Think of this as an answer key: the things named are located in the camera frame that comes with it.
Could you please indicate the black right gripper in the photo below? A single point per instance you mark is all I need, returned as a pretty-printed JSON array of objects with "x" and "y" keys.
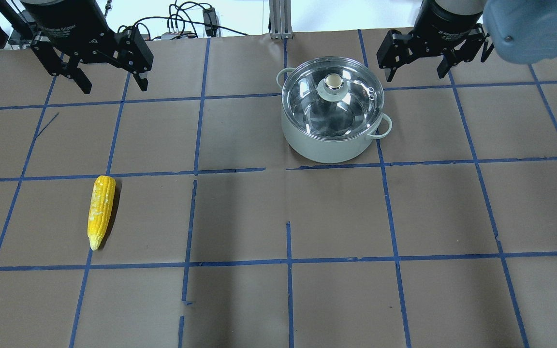
[{"x": 445, "y": 21}]

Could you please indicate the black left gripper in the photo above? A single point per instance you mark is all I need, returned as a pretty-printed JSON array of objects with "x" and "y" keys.
[{"x": 67, "y": 21}]

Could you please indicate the glass pot lid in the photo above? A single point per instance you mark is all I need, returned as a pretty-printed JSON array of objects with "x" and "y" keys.
[{"x": 332, "y": 98}]

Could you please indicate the yellow corn cob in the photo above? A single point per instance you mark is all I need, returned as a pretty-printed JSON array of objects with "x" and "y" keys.
[{"x": 101, "y": 205}]

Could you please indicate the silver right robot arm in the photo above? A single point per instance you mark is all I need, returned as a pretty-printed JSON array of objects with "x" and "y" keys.
[{"x": 520, "y": 31}]

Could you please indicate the pale green metal pot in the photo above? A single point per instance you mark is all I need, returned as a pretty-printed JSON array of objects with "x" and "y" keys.
[{"x": 331, "y": 152}]

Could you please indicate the black power adapter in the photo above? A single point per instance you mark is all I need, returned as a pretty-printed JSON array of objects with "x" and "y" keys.
[{"x": 210, "y": 22}]

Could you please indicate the aluminium frame post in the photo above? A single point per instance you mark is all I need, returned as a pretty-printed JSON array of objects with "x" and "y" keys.
[{"x": 280, "y": 16}]

